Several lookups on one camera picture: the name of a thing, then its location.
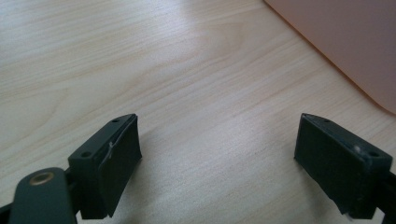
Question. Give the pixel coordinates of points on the pink mat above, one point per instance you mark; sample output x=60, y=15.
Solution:
x=351, y=37

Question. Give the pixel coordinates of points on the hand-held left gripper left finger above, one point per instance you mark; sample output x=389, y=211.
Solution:
x=106, y=168

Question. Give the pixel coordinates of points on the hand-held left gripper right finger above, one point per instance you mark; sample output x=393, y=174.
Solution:
x=339, y=168

